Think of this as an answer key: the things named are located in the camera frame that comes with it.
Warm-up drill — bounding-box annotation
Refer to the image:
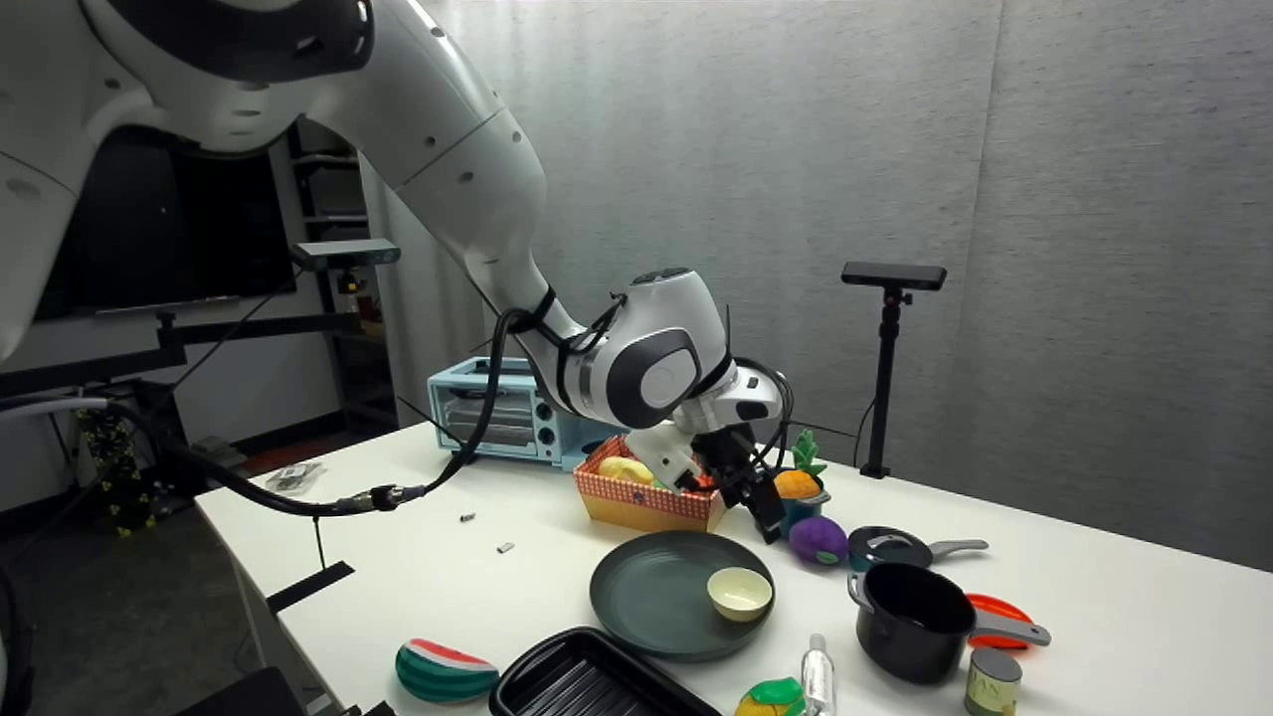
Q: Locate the metal tin can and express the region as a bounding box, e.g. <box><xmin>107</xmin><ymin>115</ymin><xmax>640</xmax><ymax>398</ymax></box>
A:
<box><xmin>963</xmin><ymin>644</ymin><xmax>1025</xmax><ymax>716</ymax></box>

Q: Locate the dark shelving rack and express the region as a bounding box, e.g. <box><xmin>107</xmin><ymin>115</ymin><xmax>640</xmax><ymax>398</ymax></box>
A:
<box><xmin>284</xmin><ymin>115</ymin><xmax>402</xmax><ymax>428</ymax></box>

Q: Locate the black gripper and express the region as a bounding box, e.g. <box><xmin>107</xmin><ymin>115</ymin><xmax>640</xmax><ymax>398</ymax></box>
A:
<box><xmin>688</xmin><ymin>423</ymin><xmax>792</xmax><ymax>545</ymax></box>

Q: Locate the orange toy pan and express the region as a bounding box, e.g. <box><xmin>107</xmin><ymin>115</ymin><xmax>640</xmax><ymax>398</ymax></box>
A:
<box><xmin>963</xmin><ymin>590</ymin><xmax>1055</xmax><ymax>656</ymax></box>

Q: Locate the black camera bar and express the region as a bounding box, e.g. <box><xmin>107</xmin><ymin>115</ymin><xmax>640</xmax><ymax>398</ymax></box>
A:
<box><xmin>839</xmin><ymin>257</ymin><xmax>951</xmax><ymax>293</ymax></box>

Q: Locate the small clear plastic bag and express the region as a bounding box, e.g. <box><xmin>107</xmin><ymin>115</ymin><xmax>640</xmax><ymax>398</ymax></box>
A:
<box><xmin>272</xmin><ymin>452</ymin><xmax>331</xmax><ymax>498</ymax></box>

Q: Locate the yellow green corn toy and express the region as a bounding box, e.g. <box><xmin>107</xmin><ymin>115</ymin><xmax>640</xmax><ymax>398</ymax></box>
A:
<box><xmin>733</xmin><ymin>674</ymin><xmax>810</xmax><ymax>716</ymax></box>

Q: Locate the yellow banana toy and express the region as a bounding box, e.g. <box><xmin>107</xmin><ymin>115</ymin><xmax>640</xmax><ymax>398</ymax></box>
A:
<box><xmin>591</xmin><ymin>452</ymin><xmax>662</xmax><ymax>489</ymax></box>

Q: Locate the purple eggplant toy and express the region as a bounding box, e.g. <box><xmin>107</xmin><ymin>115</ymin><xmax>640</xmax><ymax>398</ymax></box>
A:
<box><xmin>782</xmin><ymin>514</ymin><xmax>853</xmax><ymax>574</ymax></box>

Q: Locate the black ribbed tray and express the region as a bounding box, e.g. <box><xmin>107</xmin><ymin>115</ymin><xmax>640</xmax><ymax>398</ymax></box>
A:
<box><xmin>487</xmin><ymin>624</ymin><xmax>688</xmax><ymax>716</ymax></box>

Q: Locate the watermelon slice toy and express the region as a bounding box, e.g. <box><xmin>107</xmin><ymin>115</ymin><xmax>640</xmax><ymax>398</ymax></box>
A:
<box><xmin>390</xmin><ymin>638</ymin><xmax>504</xmax><ymax>705</ymax></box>

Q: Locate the black cooking pot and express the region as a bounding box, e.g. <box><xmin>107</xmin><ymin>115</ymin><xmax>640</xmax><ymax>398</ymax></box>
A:
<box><xmin>846</xmin><ymin>562</ymin><xmax>981</xmax><ymax>688</ymax></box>

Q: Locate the black flat strip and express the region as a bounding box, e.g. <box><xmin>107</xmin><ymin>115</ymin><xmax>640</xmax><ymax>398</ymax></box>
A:
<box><xmin>261</xmin><ymin>558</ymin><xmax>359</xmax><ymax>616</ymax></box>

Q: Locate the small black frying pan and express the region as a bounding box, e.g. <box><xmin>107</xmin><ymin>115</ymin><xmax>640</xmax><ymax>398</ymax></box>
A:
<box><xmin>846</xmin><ymin>522</ymin><xmax>994</xmax><ymax>574</ymax></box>

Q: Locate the green potted plant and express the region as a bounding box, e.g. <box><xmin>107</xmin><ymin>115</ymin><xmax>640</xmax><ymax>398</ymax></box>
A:
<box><xmin>70</xmin><ymin>402</ymin><xmax>170</xmax><ymax>534</ymax></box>

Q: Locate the orange checkered basket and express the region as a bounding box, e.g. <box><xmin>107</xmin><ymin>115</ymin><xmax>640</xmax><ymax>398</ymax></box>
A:
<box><xmin>570</xmin><ymin>435</ymin><xmax>733</xmax><ymax>538</ymax></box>

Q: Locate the large black table bracket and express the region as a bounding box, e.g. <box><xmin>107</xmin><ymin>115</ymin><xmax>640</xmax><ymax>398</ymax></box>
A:
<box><xmin>174</xmin><ymin>666</ymin><xmax>309</xmax><ymax>716</ymax></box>

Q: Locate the light blue toaster oven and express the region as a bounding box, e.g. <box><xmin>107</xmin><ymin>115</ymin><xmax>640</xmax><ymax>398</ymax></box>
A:
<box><xmin>424</xmin><ymin>350</ymin><xmax>629</xmax><ymax>471</ymax></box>

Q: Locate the round orange toy fruit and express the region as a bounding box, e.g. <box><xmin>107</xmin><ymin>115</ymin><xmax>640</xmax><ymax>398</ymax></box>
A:
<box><xmin>773</xmin><ymin>465</ymin><xmax>827</xmax><ymax>505</ymax></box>

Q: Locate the grey round plate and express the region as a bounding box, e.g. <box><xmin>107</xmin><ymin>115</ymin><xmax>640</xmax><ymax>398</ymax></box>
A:
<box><xmin>583</xmin><ymin>528</ymin><xmax>780</xmax><ymax>670</ymax></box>

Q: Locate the green leafy toy top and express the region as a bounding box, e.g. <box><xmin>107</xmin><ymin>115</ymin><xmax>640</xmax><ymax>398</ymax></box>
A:
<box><xmin>789</xmin><ymin>427</ymin><xmax>827</xmax><ymax>481</ymax></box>

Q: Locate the black camera stand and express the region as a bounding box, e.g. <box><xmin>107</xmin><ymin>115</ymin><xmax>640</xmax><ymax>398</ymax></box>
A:
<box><xmin>855</xmin><ymin>288</ymin><xmax>920</xmax><ymax>481</ymax></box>

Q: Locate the small cream bowl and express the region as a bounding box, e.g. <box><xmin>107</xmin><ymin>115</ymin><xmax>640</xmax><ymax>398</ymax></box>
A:
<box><xmin>705</xmin><ymin>563</ymin><xmax>780</xmax><ymax>630</ymax></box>

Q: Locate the black monitor screen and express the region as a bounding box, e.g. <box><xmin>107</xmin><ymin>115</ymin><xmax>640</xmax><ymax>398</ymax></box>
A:
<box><xmin>33</xmin><ymin>125</ymin><xmax>304</xmax><ymax>321</ymax></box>

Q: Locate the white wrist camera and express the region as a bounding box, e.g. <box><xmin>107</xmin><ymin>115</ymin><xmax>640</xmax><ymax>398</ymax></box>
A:
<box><xmin>622</xmin><ymin>416</ymin><xmax>705</xmax><ymax>498</ymax></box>

